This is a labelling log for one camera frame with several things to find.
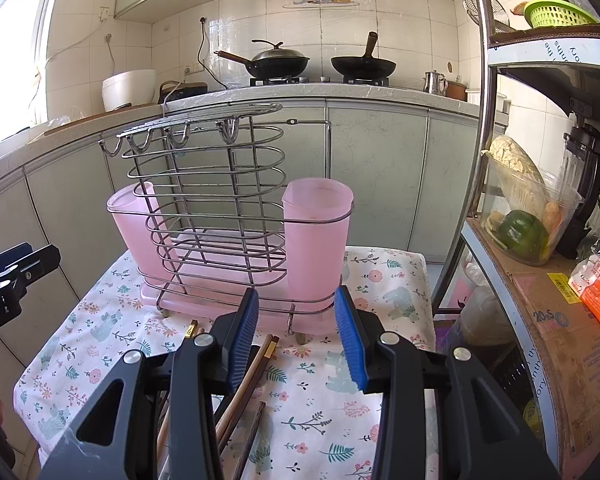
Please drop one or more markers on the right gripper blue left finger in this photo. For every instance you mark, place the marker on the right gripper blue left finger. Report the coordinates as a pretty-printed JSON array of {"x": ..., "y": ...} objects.
[{"x": 233, "y": 335}]

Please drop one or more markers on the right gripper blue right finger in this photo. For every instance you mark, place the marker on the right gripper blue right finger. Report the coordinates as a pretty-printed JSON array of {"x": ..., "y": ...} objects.
[{"x": 359, "y": 331}]

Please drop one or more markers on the dark chopstick gold band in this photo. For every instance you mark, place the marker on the dark chopstick gold band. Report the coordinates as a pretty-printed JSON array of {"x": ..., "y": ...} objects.
[{"x": 242, "y": 406}]

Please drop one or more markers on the light wooden chopstick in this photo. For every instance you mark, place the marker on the light wooden chopstick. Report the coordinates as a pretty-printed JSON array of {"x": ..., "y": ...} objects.
[
  {"x": 242, "y": 393},
  {"x": 163, "y": 432}
]

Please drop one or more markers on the pink drip tray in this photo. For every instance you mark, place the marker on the pink drip tray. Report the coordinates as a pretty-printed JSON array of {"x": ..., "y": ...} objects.
[{"x": 205, "y": 273}]

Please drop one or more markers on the floral tablecloth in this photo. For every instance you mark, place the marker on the floral tablecloth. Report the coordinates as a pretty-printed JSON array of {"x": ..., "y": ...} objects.
[{"x": 316, "y": 424}]

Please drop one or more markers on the pink cup right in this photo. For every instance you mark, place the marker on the pink cup right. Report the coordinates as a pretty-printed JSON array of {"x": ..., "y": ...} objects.
[{"x": 317, "y": 212}]

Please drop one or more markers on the pink cup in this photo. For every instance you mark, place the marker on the pink cup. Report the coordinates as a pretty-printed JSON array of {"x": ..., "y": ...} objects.
[
  {"x": 317, "y": 212},
  {"x": 130, "y": 208}
]

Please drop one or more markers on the pink cup left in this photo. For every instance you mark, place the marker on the pink cup left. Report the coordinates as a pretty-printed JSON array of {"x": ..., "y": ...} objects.
[{"x": 130, "y": 208}]

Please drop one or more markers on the clear bowl of vegetables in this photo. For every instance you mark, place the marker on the clear bowl of vegetables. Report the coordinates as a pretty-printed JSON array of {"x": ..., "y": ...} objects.
[{"x": 526, "y": 210}]

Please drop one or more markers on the cardboard box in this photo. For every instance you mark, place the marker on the cardboard box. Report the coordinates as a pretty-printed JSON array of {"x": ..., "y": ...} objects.
[{"x": 559, "y": 339}]

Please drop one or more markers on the white rice cooker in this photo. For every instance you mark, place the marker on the white rice cooker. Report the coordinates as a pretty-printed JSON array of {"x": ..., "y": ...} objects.
[{"x": 135, "y": 87}]

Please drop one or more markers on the gas stove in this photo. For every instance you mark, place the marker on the gas stove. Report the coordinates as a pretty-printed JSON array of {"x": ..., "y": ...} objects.
[{"x": 381, "y": 82}]

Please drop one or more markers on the metal kettle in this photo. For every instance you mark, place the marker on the metal kettle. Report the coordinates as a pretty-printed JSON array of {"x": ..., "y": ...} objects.
[{"x": 435, "y": 83}]

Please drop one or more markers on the open black wok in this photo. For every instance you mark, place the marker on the open black wok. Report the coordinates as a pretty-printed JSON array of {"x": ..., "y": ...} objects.
[{"x": 365, "y": 66}]

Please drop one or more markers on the lidded black wok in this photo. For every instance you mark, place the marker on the lidded black wok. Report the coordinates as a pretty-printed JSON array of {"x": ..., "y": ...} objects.
[{"x": 274, "y": 63}]

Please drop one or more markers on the black blender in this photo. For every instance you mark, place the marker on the black blender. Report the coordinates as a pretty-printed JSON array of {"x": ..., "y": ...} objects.
[{"x": 581, "y": 170}]

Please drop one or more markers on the metal shelf rack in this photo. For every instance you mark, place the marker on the metal shelf rack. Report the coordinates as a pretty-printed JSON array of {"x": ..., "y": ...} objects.
[{"x": 562, "y": 63}]

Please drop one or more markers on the green plastic basket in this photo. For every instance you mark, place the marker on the green plastic basket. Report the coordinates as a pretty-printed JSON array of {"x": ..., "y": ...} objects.
[{"x": 556, "y": 13}]

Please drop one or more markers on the wire utensil rack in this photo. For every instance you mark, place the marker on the wire utensil rack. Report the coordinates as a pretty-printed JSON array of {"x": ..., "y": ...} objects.
[{"x": 221, "y": 167}]

